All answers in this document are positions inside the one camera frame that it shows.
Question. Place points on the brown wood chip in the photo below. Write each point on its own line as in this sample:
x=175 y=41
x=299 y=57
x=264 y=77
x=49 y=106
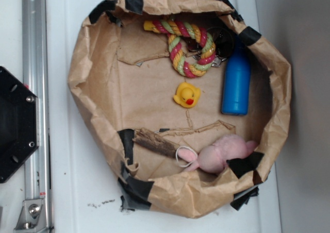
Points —
x=155 y=142

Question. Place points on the brown paper bag bin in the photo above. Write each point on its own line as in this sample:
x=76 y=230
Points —
x=123 y=82

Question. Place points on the yellow rubber duck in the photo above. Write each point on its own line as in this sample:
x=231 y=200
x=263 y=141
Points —
x=187 y=95

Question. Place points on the pink plush toy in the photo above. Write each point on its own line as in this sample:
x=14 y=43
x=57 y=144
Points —
x=213 y=158

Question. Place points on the blue plastic bottle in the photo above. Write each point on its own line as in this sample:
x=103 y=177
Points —
x=236 y=89

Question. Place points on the multicolour rope toy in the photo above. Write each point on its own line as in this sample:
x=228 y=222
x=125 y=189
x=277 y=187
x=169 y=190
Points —
x=175 y=30

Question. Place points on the aluminium extrusion rail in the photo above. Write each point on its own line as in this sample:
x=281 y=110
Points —
x=38 y=167

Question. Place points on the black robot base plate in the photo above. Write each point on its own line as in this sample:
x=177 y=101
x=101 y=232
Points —
x=18 y=124

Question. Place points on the metal corner bracket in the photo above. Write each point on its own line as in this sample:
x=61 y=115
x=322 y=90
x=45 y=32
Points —
x=32 y=216

